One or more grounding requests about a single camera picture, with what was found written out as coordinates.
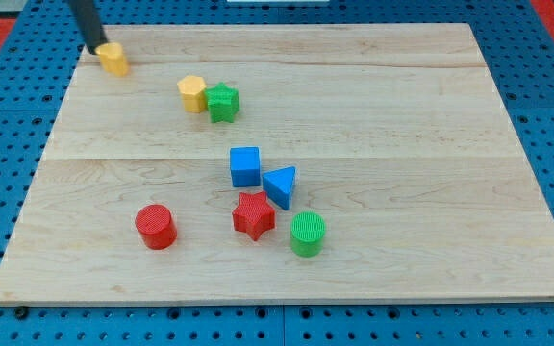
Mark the red star block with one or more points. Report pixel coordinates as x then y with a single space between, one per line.
253 215

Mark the light wooden board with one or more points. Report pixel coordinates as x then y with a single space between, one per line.
400 140

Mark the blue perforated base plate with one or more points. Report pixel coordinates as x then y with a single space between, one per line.
36 63

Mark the red cylinder block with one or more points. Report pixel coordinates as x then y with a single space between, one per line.
156 226

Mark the yellow hexagon block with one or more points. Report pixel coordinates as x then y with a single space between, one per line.
192 90

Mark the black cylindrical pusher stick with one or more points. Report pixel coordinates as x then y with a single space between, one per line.
89 23

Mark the blue triangle block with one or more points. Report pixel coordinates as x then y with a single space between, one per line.
279 186

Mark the green cylinder block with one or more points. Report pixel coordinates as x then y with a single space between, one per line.
307 231

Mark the green star block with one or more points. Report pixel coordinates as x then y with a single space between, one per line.
222 103

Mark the yellow heart block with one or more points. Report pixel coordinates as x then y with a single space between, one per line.
112 58

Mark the blue cube block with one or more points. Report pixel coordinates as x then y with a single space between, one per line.
245 166

